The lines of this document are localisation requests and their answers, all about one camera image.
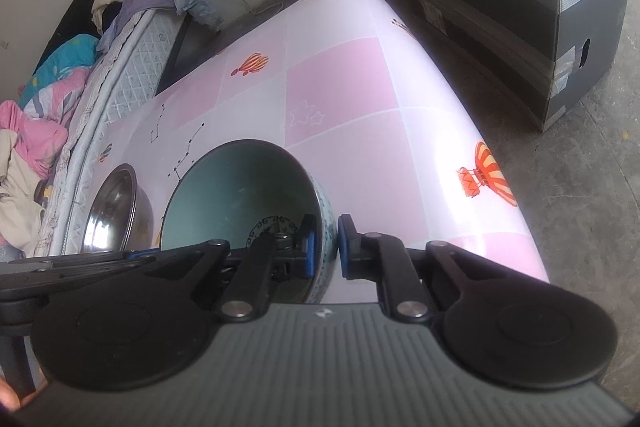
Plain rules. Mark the cyan and pink printed quilt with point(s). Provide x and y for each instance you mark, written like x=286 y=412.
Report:
x=60 y=62

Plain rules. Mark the lavender cloth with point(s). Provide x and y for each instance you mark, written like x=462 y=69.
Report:
x=135 y=4

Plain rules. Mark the teal patterned ceramic bowl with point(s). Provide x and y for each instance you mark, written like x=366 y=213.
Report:
x=235 y=197

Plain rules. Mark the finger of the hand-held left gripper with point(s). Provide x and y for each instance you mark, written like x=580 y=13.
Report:
x=90 y=260
x=60 y=284

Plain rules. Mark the small stainless steel bowl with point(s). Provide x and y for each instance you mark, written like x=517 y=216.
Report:
x=112 y=212

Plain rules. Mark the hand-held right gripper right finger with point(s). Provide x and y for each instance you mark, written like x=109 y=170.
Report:
x=343 y=249

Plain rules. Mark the white quilted mattress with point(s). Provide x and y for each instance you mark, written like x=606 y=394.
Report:
x=130 y=72

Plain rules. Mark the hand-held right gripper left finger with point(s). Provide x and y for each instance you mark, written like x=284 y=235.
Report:
x=307 y=252

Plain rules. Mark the grey corrugated plastic box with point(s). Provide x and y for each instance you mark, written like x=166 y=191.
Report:
x=500 y=22

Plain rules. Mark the beige garment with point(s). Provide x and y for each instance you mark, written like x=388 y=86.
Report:
x=15 y=197

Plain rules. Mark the pink checked balloon tablecloth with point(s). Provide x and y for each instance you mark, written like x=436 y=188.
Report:
x=340 y=107

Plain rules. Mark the person's left hand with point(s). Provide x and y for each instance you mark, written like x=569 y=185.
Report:
x=7 y=396

